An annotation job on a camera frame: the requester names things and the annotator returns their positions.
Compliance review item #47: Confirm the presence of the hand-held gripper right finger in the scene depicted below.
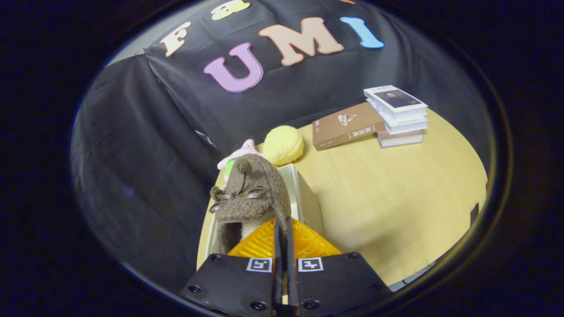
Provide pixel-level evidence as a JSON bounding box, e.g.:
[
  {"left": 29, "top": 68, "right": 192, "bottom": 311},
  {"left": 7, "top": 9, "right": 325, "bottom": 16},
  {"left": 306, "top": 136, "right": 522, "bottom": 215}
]
[{"left": 284, "top": 216, "right": 393, "bottom": 317}]

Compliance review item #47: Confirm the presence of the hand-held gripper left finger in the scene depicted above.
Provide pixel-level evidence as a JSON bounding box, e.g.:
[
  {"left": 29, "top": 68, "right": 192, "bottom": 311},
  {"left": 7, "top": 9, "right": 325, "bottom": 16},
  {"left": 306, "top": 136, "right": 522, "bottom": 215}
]
[{"left": 180, "top": 216, "right": 285, "bottom": 317}]

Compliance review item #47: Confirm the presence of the beige fabric storage box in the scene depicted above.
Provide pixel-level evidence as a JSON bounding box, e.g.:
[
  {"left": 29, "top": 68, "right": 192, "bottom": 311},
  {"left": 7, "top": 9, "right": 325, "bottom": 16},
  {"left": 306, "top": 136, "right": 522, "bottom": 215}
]
[{"left": 206, "top": 163, "right": 326, "bottom": 256}]

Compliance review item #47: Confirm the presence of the brown fuzzy shoe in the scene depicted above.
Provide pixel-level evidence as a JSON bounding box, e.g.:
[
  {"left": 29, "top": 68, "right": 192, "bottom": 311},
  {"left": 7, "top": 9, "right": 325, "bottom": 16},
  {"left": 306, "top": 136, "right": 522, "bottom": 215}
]
[{"left": 208, "top": 153, "right": 292, "bottom": 255}]

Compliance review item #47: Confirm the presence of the pink and green plush toy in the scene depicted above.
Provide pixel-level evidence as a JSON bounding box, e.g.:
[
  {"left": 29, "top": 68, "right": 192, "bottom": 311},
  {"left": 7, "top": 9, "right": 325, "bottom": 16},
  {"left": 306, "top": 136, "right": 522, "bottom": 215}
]
[{"left": 217, "top": 139, "right": 265, "bottom": 181}]

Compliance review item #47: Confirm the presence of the yellow round plush toy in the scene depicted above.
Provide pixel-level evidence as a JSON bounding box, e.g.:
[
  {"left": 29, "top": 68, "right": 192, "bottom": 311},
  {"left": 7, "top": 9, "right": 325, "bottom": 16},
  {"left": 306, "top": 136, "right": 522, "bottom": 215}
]
[{"left": 263, "top": 125, "right": 304, "bottom": 166}]

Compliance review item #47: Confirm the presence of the brown book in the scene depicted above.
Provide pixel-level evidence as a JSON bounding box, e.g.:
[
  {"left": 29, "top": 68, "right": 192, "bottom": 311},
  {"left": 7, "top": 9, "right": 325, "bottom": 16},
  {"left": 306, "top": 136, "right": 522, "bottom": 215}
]
[{"left": 312, "top": 102, "right": 386, "bottom": 151}]

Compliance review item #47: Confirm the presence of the black backdrop cloth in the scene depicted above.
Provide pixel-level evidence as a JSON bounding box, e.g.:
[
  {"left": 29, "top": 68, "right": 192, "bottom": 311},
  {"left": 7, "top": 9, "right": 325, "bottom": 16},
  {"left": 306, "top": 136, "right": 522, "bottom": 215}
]
[{"left": 70, "top": 0, "right": 492, "bottom": 291}]

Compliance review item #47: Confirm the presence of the plain white book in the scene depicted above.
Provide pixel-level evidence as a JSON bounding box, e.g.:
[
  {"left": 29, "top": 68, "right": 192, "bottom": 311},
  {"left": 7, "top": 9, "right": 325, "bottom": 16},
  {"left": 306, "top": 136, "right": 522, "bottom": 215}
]
[{"left": 379, "top": 112, "right": 429, "bottom": 135}]

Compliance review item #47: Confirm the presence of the white book with portrait cover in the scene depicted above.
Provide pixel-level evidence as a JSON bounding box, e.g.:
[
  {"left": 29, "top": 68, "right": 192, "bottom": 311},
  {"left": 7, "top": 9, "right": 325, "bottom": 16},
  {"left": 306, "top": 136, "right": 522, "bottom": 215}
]
[{"left": 364, "top": 85, "right": 429, "bottom": 119}]

